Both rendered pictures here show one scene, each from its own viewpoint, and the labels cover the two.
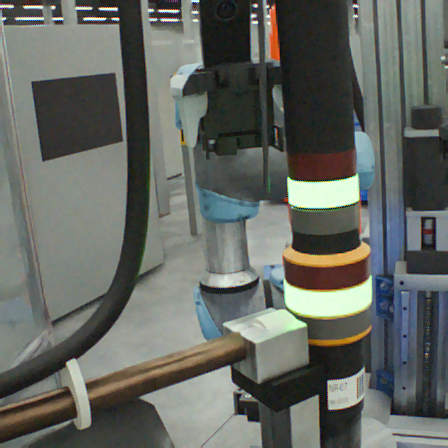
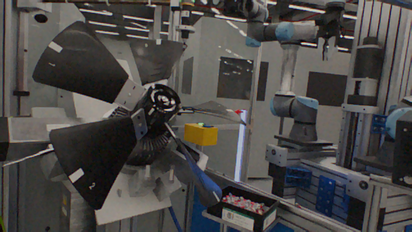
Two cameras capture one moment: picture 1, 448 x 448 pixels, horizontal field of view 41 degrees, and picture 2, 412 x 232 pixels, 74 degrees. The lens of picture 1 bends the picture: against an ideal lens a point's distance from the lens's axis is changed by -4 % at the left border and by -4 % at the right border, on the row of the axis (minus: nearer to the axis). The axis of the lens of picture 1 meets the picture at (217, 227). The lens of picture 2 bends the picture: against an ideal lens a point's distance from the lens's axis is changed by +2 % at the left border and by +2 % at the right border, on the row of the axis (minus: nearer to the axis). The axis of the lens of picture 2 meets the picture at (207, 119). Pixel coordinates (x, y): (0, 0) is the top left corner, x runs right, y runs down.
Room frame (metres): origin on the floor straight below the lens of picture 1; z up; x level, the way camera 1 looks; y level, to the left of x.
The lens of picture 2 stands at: (-0.34, -0.77, 1.26)
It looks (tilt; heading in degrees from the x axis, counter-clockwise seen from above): 6 degrees down; 42
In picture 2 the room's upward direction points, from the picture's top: 5 degrees clockwise
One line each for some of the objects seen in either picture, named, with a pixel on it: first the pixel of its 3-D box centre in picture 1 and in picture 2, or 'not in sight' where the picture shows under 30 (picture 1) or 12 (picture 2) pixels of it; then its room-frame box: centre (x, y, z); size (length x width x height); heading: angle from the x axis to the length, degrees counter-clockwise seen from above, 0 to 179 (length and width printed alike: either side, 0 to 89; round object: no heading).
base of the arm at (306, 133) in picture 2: not in sight; (303, 129); (1.14, -0.15, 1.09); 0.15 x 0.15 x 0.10
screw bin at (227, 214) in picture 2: not in sight; (243, 207); (0.47, -0.24, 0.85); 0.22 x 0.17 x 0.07; 100
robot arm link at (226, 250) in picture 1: (223, 206); (288, 70); (1.14, -0.02, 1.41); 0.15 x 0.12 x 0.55; 90
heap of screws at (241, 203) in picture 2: not in sight; (243, 209); (0.47, -0.24, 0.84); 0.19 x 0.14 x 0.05; 100
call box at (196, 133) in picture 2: not in sight; (200, 135); (0.68, 0.21, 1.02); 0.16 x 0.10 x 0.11; 84
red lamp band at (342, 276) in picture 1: (327, 263); not in sight; (0.29, -0.05, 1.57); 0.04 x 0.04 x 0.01
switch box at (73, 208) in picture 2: not in sight; (76, 211); (0.10, 0.30, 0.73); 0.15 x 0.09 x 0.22; 84
